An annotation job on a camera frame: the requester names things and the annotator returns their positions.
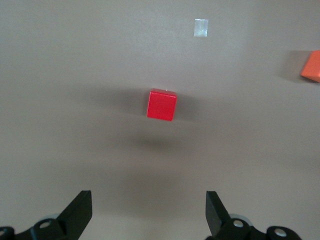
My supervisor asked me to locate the red wooden cube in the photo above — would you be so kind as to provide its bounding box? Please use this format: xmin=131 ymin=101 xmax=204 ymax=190
xmin=146 ymin=88 xmax=178 ymax=122

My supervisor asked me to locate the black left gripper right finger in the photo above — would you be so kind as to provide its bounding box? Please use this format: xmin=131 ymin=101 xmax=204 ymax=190
xmin=205 ymin=191 xmax=305 ymax=240

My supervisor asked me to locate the brown paper table cover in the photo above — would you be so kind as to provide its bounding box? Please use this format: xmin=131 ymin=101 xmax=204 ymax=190
xmin=0 ymin=0 xmax=320 ymax=240

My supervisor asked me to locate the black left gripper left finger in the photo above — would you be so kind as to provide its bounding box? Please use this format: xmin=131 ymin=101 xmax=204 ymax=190
xmin=0 ymin=190 xmax=93 ymax=240

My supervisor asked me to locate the orange wooden cube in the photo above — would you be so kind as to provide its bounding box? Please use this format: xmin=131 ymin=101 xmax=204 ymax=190
xmin=300 ymin=49 xmax=320 ymax=83

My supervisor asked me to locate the clear tape patch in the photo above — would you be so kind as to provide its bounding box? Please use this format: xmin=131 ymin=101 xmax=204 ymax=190
xmin=193 ymin=18 xmax=209 ymax=38

